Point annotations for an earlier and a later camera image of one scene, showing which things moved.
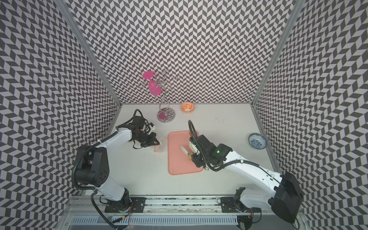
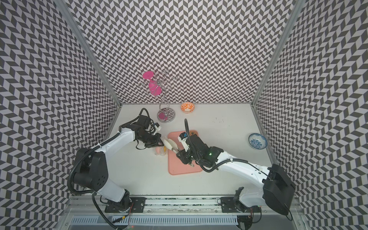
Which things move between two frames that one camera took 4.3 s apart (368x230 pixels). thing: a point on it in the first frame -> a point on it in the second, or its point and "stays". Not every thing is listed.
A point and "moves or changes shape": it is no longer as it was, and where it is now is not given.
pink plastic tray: (179, 162) stays
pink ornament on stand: (155, 90) stays
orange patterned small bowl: (187, 108) stays
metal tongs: (190, 155) moves or changes shape
